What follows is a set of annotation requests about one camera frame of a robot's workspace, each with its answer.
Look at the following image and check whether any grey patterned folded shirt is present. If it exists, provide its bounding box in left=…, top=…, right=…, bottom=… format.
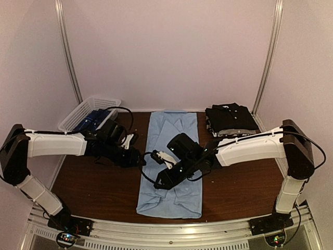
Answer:
left=206, top=116, right=258, bottom=138

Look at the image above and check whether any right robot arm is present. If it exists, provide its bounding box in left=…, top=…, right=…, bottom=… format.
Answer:
left=152, top=119, right=315, bottom=230

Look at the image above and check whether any right black camera cable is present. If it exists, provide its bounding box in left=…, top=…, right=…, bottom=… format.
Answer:
left=139, top=151, right=159, bottom=188

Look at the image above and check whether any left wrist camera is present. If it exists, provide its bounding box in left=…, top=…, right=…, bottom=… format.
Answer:
left=120, top=133, right=138, bottom=150

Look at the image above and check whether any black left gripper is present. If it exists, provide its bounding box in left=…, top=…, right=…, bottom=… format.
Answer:
left=103, top=141, right=146, bottom=168

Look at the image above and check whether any light blue long sleeve shirt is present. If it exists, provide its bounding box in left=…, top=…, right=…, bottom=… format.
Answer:
left=135, top=110, right=203, bottom=219

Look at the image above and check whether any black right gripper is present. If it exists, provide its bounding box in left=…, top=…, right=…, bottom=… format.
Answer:
left=154, top=156, right=198, bottom=190

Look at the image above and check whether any black folded polo shirt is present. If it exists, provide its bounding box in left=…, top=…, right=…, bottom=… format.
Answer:
left=205, top=103, right=259, bottom=132

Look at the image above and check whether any right aluminium frame post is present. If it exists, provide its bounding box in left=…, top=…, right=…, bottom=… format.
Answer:
left=252, top=0, right=284, bottom=117

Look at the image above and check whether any black camera cable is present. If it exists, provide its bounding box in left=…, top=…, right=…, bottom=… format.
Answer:
left=0, top=106, right=135, bottom=183
left=139, top=151, right=159, bottom=188

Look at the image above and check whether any front aluminium rail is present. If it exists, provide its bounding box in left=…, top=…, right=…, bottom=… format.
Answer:
left=18, top=205, right=324, bottom=249

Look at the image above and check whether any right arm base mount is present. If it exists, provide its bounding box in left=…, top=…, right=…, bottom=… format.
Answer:
left=249, top=213, right=293, bottom=248

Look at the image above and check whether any white plastic mesh basket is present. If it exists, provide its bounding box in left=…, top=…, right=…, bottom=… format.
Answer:
left=58, top=95, right=122, bottom=132

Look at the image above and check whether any aluminium frame post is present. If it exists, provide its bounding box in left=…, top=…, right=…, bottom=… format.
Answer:
left=54, top=0, right=83, bottom=104
left=252, top=0, right=284, bottom=117

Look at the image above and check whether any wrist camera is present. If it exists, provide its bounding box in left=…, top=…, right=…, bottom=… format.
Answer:
left=150, top=150, right=177, bottom=169
left=120, top=133, right=138, bottom=150

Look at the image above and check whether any left black camera cable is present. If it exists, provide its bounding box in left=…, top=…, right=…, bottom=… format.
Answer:
left=0, top=106, right=135, bottom=183

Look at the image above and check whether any left aluminium frame post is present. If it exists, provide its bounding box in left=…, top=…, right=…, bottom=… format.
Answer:
left=54, top=0, right=83, bottom=104

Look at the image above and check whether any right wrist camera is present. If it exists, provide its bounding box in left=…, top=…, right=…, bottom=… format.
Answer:
left=150, top=150, right=177, bottom=169

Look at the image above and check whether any dark blue folded shirt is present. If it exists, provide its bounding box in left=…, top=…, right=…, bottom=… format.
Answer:
left=73, top=109, right=111, bottom=131

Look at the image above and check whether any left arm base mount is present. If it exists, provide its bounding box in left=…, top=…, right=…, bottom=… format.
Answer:
left=47, top=217, right=93, bottom=249

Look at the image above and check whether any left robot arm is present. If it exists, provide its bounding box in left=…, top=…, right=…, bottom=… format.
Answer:
left=1, top=119, right=146, bottom=231

